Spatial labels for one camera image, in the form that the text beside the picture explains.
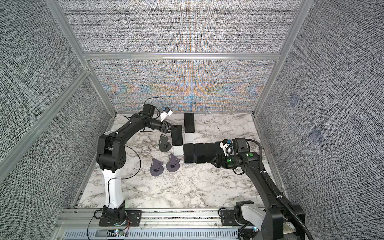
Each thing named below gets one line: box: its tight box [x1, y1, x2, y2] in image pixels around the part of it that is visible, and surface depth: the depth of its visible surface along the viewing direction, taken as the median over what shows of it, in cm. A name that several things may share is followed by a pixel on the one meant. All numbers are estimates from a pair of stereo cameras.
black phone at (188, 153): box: [183, 143, 195, 163], surface depth 99 cm
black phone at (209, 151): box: [204, 142, 216, 163], surface depth 103 cm
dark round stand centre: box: [159, 141, 172, 152], surface depth 100 cm
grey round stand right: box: [166, 153, 181, 172], surface depth 91 cm
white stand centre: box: [173, 145, 184, 156], surface depth 99 cm
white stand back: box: [184, 133, 195, 142], surface depth 105 cm
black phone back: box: [184, 112, 195, 133], surface depth 100 cm
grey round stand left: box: [149, 158, 164, 177], surface depth 89 cm
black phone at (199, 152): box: [194, 143, 206, 164], surface depth 102 cm
